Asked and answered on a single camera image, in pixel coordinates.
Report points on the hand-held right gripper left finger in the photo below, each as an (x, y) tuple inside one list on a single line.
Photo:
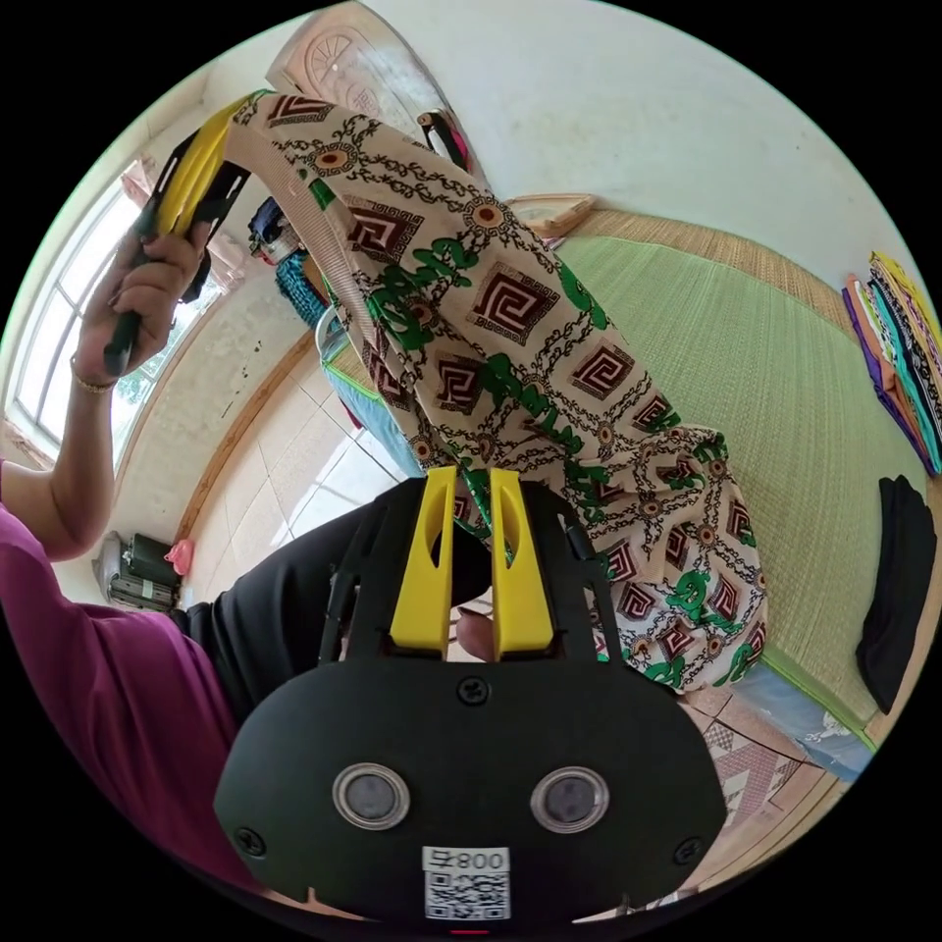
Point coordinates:
[(421, 589)]

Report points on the carved wooden door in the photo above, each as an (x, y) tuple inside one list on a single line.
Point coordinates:
[(346, 66)]

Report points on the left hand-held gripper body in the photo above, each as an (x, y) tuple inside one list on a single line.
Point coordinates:
[(222, 193)]

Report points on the heap of dark and teal clothes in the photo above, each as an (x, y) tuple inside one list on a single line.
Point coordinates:
[(294, 272)]

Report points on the bed with green woven mat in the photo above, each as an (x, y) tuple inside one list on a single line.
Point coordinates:
[(736, 353)]

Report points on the pile of clothes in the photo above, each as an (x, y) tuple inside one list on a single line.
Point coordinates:
[(901, 353)]

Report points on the wooden board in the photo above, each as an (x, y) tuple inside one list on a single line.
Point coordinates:
[(552, 212)]

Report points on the pink plastic bag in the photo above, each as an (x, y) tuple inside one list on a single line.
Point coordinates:
[(181, 556)]

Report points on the person's left forearm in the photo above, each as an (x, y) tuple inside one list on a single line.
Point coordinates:
[(77, 456)]

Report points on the person's body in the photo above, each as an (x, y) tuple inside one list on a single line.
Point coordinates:
[(110, 699)]

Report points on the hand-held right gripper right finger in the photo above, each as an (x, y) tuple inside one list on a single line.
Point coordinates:
[(521, 589)]

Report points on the window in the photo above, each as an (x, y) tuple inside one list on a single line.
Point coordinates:
[(66, 309)]

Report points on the dark green suitcase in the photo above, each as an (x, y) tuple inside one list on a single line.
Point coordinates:
[(143, 574)]

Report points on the person's left hand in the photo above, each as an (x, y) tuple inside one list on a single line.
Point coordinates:
[(151, 291)]

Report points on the black garment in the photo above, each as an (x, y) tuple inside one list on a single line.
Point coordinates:
[(894, 589)]

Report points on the beige floral t-shirt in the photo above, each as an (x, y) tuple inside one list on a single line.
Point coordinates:
[(515, 331)]

